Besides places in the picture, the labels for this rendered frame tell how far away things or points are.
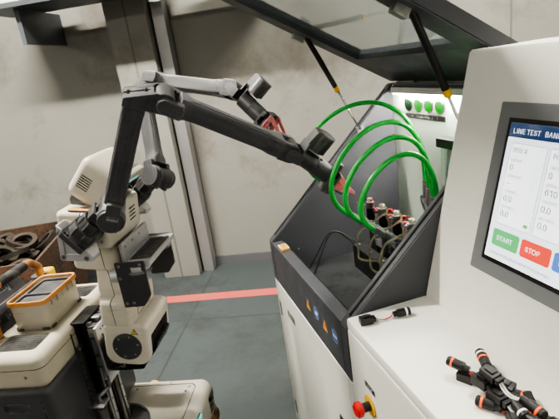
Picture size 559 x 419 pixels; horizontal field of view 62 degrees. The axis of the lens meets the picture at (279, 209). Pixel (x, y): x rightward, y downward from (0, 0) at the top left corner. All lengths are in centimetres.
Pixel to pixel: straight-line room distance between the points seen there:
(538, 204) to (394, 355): 40
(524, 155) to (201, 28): 303
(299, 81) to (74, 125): 185
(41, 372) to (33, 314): 22
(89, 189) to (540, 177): 122
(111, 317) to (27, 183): 292
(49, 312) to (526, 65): 160
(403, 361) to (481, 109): 55
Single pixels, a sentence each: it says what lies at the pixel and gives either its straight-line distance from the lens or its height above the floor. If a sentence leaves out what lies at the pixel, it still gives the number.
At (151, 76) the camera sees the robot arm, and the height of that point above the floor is 160.
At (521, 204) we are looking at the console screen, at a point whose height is 126.
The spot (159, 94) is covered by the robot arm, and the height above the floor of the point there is 155.
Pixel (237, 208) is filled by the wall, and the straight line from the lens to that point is 388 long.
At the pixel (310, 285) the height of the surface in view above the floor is 95.
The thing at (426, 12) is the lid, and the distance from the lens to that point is 110.
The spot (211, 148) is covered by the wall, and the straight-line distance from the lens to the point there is 380.
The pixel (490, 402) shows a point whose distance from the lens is 92.
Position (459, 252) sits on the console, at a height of 112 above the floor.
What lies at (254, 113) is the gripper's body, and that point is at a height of 143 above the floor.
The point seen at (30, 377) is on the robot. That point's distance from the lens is 178.
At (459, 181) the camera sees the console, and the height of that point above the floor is 127.
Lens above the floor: 158
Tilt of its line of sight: 17 degrees down
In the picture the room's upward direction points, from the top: 8 degrees counter-clockwise
